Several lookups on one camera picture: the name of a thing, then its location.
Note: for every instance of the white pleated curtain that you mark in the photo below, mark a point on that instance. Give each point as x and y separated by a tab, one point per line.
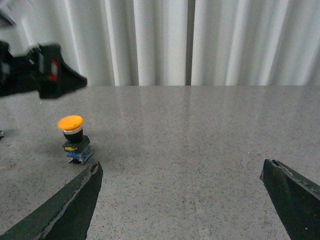
174	42

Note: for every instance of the yellow mushroom push button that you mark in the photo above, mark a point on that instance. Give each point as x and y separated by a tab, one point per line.
77	145

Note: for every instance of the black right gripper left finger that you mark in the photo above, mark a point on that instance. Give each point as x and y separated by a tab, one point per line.
67	214

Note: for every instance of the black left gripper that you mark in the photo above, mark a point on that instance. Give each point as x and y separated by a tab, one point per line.
41	69

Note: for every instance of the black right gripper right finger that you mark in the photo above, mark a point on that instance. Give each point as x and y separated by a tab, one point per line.
295	198

